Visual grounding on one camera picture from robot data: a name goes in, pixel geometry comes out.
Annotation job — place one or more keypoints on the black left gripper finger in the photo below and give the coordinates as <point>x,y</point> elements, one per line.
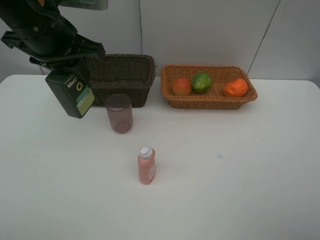
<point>41,63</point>

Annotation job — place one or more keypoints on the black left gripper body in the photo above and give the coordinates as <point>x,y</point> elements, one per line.
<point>38,29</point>

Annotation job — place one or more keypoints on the dark green pump soap bottle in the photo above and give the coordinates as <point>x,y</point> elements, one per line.
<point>70,85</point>

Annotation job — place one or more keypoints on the translucent purple plastic cup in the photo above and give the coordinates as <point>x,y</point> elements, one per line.
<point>119,111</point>

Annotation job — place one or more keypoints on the red yellow peach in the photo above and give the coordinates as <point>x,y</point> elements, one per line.
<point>181,87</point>

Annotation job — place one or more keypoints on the green lime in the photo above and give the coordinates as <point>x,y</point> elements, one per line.
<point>201,82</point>

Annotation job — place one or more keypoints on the orange tangerine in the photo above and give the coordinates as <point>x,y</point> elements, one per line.
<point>236,88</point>

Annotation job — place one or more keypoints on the dark brown wicker basket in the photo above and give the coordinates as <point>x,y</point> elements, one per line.
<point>128,74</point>

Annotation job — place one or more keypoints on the pink dish soap bottle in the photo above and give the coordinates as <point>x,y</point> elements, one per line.
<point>146,165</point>

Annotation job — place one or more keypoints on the orange wicker basket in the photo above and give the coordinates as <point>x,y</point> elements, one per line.
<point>215,97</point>

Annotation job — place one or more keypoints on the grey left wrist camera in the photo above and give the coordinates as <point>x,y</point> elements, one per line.
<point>86,4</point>

